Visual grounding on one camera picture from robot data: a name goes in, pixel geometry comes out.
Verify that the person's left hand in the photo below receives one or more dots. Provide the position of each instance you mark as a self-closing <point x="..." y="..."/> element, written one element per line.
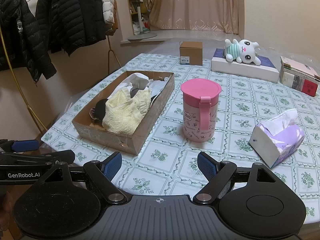
<point x="5" y="205"/>

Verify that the cream towel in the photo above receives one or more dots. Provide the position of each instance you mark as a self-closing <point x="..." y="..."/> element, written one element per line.
<point x="120" y="115"/>

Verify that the pink lidded jug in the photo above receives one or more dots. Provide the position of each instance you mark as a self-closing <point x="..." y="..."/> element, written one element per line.
<point x="197" y="120"/>

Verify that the purple tissue pack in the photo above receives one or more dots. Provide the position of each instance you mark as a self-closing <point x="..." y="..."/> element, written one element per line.
<point x="265" y="145"/>

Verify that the white cloth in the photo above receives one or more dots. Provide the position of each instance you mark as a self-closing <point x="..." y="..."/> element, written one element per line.
<point x="135" y="78"/>

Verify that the beige curtain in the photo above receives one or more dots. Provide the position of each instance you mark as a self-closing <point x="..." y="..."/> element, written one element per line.
<point x="200" y="5"/>

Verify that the white translucent bag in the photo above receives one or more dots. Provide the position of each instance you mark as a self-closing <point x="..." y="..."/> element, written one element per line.
<point x="157" y="86"/>

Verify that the thin green-edged book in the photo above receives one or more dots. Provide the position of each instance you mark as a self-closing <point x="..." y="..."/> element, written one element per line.
<point x="302" y="74"/>

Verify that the pink cover book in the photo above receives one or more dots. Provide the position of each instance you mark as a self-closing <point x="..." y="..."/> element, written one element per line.
<point x="297" y="66"/>

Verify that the brown jacket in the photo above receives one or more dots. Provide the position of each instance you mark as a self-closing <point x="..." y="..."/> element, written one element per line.
<point x="113" y="22"/>

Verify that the black puffer jacket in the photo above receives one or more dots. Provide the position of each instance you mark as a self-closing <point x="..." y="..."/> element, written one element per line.
<point x="72" y="17"/>
<point x="22" y="42"/>

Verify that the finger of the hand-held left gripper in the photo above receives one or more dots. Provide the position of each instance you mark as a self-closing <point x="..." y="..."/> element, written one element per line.
<point x="57" y="157"/>
<point x="25" y="145"/>

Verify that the white flat box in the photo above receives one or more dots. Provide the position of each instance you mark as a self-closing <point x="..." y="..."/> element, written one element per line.
<point x="240" y="70"/>

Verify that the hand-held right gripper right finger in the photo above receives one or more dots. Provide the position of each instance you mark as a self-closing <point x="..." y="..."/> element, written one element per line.
<point x="206" y="165"/>

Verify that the white puffer jacket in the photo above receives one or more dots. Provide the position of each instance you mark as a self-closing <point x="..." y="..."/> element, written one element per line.
<point x="106" y="2"/>

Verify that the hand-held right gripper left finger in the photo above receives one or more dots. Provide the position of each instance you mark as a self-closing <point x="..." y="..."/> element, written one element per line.
<point x="113" y="163"/>

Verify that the white plush toy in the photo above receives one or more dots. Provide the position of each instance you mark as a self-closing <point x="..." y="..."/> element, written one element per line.
<point x="246" y="51"/>

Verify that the black round puff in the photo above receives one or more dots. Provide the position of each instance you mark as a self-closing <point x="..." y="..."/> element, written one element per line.
<point x="100" y="108"/>

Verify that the small closed cardboard box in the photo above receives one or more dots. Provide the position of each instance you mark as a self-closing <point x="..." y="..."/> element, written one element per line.
<point x="191" y="51"/>

